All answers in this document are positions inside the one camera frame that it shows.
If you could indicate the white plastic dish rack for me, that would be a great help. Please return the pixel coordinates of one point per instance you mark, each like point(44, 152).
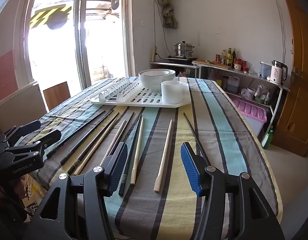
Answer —
point(133, 94)

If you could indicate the steel steamer pot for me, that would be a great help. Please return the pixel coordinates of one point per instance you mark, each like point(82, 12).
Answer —
point(183, 49)

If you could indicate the striped tablecloth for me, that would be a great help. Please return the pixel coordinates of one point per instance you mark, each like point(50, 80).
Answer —
point(75, 208)

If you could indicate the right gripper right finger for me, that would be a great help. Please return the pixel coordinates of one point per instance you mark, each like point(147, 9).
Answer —
point(195, 169)

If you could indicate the large white bowl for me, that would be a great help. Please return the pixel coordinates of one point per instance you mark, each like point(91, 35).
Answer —
point(153, 83)

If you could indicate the metal kitchen shelf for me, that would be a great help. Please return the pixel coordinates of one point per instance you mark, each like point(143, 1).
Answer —
point(246, 80)

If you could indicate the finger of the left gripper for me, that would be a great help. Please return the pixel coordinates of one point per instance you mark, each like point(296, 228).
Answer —
point(49, 139)
point(22, 131)

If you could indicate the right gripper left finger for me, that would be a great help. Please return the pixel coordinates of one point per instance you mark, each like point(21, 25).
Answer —
point(114, 169)

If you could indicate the white electric kettle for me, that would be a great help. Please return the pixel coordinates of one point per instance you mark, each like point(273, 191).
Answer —
point(279, 72)

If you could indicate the white utensil cup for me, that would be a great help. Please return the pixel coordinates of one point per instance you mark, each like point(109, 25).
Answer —
point(172, 92)

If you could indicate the wooden chair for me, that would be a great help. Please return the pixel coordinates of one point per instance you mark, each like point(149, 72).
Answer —
point(56, 95)

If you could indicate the green glass bottle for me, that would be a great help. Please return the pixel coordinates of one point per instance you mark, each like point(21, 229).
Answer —
point(266, 141)

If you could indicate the inner white bowl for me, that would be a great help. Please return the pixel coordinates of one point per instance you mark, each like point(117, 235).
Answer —
point(154, 72)

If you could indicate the black induction cooker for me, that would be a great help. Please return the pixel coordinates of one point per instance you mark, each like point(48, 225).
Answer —
point(181, 60)

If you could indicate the wooden chopstick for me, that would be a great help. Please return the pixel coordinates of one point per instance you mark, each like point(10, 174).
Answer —
point(158, 181)
point(113, 141)
point(137, 152)
point(88, 152)

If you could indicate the wooden door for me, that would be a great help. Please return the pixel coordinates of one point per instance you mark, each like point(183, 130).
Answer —
point(291, 132)

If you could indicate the wooden cutting board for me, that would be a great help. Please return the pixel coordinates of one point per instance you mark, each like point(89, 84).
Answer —
point(208, 63)

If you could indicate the pink lid storage box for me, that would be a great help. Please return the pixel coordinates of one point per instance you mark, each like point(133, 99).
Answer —
point(255, 116)

